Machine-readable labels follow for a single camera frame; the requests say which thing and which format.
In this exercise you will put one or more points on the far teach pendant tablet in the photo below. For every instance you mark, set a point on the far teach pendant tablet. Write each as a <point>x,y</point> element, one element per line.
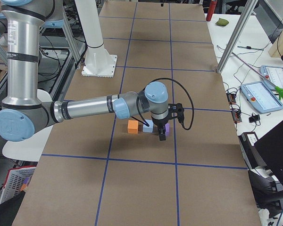
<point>273,74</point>

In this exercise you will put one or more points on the white plastic basket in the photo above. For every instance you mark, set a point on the white plastic basket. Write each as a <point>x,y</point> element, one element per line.
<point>14,181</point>

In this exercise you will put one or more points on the near teach pendant tablet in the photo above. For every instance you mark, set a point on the near teach pendant tablet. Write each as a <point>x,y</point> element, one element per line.
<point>261,97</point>

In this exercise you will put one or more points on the teach pendant tablet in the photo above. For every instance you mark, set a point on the teach pendant tablet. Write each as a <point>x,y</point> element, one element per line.
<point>273,74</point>
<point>261,97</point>

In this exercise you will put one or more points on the purple foam block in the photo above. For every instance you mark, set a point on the purple foam block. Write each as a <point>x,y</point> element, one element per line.
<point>167,129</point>

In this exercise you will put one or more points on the orange terminal block board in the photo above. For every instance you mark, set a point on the orange terminal block board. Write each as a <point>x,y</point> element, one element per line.
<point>234,107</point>

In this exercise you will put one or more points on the orange foam block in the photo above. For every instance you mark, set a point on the orange foam block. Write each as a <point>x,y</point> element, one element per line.
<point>132,127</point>

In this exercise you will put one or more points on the black laptop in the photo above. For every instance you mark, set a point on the black laptop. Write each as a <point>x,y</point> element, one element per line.
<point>270,148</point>

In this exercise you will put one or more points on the green bean bag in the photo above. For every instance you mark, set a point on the green bean bag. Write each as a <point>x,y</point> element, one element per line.
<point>222,22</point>

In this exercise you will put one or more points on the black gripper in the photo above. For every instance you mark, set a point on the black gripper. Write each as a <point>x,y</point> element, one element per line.
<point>160,124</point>

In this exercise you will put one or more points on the aluminium frame post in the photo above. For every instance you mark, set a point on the aluminium frame post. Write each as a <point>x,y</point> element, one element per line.
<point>249,7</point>

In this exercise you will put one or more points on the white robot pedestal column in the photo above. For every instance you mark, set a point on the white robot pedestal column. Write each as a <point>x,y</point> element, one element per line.
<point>89,19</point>

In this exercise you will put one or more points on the red bottle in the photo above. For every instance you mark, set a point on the red bottle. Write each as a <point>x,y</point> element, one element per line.
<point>211,10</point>

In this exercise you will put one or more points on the light blue foam block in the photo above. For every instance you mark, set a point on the light blue foam block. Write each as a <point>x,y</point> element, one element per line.
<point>149,128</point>

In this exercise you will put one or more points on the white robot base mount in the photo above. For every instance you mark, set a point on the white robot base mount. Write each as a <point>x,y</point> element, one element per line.
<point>99,63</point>

